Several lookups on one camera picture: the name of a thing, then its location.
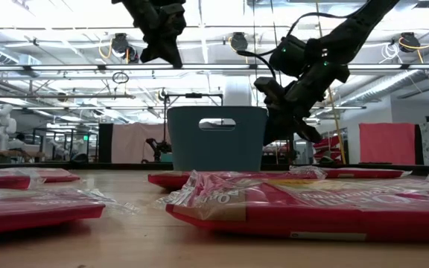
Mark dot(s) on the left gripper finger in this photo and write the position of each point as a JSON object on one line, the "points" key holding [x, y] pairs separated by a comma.
{"points": [[153, 50], [173, 52]]}

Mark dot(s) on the black background robot arm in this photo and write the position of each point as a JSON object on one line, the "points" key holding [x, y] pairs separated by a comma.
{"points": [[156, 147]]}

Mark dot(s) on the teal plastic basket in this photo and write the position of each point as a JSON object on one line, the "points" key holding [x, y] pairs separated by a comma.
{"points": [[184, 149]]}

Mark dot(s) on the silver ventilation duct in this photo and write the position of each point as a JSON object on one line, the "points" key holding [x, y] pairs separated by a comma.
{"points": [[386, 87]]}

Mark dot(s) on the black cabinet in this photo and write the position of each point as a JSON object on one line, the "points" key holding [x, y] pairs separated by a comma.
{"points": [[104, 145]]}

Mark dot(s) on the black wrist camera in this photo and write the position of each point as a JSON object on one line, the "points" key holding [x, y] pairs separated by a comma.
{"points": [[289, 57], [173, 18]]}

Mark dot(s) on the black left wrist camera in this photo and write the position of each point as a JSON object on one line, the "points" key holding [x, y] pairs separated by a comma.
{"points": [[173, 18]]}

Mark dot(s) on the pink curtain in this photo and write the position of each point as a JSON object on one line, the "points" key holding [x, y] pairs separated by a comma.
{"points": [[132, 143]]}

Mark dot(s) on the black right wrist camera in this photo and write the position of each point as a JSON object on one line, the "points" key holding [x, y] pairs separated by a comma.
{"points": [[289, 57]]}

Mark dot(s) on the red stacked items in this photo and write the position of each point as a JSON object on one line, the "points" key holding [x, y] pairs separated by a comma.
{"points": [[330, 149]]}

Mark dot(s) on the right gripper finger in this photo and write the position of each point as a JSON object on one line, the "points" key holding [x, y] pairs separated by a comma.
{"points": [[279, 126], [307, 130]]}

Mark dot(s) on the white column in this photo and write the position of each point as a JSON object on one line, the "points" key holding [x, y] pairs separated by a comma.
{"points": [[238, 91]]}

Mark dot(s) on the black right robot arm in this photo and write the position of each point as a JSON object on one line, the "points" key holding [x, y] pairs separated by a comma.
{"points": [[359, 26]]}

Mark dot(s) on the black background stand frame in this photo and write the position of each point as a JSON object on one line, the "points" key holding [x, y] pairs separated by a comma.
{"points": [[194, 95]]}

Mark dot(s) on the teal box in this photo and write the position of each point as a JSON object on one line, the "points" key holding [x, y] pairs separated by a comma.
{"points": [[163, 158]]}

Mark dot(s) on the coral red panel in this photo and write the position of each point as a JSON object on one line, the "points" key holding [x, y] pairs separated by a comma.
{"points": [[387, 143]]}

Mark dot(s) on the person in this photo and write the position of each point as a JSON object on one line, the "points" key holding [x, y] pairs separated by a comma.
{"points": [[19, 143]]}

